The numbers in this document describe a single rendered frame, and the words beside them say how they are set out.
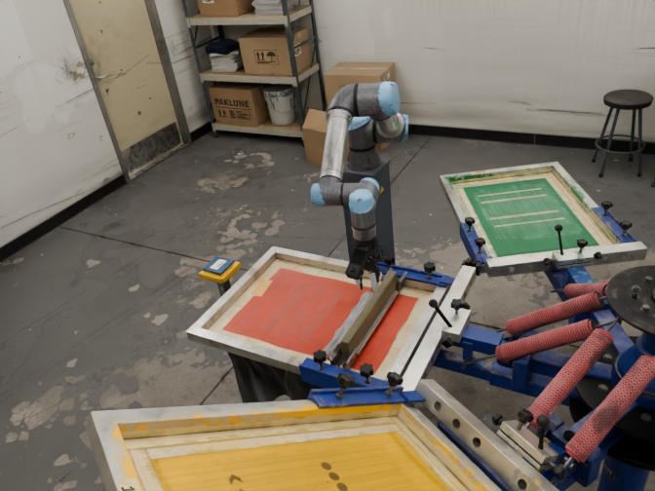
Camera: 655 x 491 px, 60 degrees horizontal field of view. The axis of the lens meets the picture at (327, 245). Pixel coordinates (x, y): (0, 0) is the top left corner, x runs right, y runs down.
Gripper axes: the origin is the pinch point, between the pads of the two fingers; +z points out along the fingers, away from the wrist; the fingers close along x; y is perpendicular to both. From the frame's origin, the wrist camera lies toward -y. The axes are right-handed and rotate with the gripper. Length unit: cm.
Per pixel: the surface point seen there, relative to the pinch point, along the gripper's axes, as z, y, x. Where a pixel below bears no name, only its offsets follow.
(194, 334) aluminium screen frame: 13, -29, 55
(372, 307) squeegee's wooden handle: 6.1, -1.5, -2.3
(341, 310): 16.4, 4.0, 13.6
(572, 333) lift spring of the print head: -8, -9, -65
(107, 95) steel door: 31, 223, 372
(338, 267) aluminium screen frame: 14.1, 25.1, 25.2
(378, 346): 16.3, -8.6, -6.7
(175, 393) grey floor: 112, 7, 130
